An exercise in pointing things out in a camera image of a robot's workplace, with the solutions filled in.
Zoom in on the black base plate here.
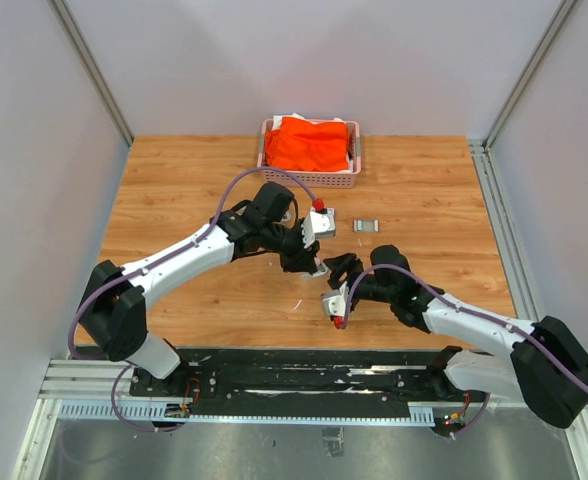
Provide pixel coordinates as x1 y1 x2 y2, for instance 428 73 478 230
129 348 483 413

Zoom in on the orange cloth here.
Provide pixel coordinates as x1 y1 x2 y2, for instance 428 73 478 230
265 118 349 172

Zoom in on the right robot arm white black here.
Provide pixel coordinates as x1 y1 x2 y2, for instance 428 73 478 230
322 245 588 429

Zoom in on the grey slotted cable duct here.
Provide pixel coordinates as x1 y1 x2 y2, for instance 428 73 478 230
59 400 436 428

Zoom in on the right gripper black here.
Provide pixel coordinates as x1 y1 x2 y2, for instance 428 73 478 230
323 253 396 305

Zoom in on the pink plastic basket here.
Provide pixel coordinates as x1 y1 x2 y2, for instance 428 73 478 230
256 117 362 189

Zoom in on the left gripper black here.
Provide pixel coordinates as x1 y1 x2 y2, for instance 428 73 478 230
263 218 321 273

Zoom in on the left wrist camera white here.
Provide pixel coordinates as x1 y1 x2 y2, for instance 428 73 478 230
301 207 336 248

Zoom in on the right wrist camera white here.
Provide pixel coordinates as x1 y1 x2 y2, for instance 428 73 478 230
321 283 349 319

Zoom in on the white paper in basket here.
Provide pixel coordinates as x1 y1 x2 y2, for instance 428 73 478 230
271 113 344 130

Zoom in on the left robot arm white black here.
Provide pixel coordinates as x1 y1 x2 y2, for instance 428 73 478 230
74 182 333 396

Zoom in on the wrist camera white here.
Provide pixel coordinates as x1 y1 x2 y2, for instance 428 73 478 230
301 207 336 248
321 283 349 319

